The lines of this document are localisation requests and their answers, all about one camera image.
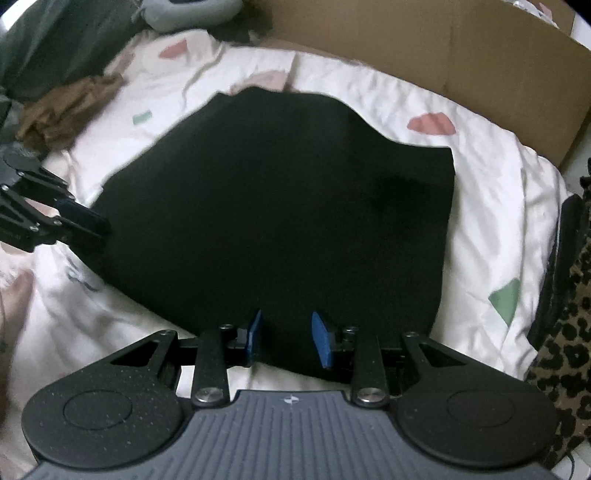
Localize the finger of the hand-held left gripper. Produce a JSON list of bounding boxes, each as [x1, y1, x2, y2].
[[0, 168, 112, 232], [0, 203, 105, 252]]

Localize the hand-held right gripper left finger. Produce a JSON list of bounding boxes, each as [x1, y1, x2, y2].
[[108, 309, 263, 409]]

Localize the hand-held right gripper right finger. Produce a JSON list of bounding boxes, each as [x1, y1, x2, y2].
[[311, 311, 467, 409]]

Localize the black bear-print pants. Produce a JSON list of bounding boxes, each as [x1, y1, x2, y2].
[[92, 88, 458, 381]]

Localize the brown crumpled cloth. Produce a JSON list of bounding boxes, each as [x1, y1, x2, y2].
[[16, 73, 124, 152]]

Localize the dark green cushion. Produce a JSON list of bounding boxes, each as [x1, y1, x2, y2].
[[0, 0, 153, 104]]

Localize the white printed bed sheet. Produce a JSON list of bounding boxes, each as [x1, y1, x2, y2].
[[0, 28, 571, 480]]

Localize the grey neck pillow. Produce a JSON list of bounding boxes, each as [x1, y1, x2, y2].
[[131, 0, 243, 33]]

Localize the leopard print cloth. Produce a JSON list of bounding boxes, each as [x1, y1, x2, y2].
[[526, 159, 591, 472]]

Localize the cardboard box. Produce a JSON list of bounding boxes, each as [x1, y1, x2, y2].
[[252, 0, 591, 174]]

